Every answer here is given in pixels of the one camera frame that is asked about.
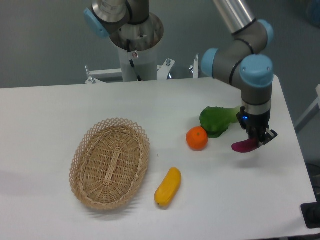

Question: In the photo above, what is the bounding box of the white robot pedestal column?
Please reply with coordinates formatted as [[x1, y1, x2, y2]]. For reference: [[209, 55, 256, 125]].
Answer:
[[117, 47, 158, 82]]

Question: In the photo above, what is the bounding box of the white metal base frame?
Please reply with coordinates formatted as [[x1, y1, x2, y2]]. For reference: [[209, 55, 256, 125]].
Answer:
[[84, 53, 201, 84]]

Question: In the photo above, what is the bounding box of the green bok choy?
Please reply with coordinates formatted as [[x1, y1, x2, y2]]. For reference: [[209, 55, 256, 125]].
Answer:
[[199, 106, 241, 139]]

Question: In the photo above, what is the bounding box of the woven wicker basket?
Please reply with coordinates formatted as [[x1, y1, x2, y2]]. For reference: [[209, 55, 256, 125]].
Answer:
[[69, 118, 150, 211]]

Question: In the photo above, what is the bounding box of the black device at table edge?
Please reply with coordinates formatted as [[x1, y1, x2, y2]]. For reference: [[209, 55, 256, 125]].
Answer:
[[300, 202, 320, 229]]

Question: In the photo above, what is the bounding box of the orange tangerine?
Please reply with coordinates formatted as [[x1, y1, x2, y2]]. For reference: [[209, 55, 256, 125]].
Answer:
[[185, 126, 209, 151]]

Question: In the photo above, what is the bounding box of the purple sweet potato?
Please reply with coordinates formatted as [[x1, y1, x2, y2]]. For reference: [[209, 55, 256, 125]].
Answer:
[[231, 138, 258, 153]]

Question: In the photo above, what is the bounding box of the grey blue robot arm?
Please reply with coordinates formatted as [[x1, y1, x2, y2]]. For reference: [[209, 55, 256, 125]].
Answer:
[[83, 0, 277, 153]]

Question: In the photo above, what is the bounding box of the black cable on pedestal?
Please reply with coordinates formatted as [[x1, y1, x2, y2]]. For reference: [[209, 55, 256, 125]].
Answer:
[[126, 39, 143, 82]]

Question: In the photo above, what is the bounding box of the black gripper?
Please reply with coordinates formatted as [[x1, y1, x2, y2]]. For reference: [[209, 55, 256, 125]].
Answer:
[[236, 106, 278, 148]]

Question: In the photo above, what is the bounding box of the yellow mango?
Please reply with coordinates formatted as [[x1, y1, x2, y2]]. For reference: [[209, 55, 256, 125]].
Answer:
[[154, 167, 182, 207]]

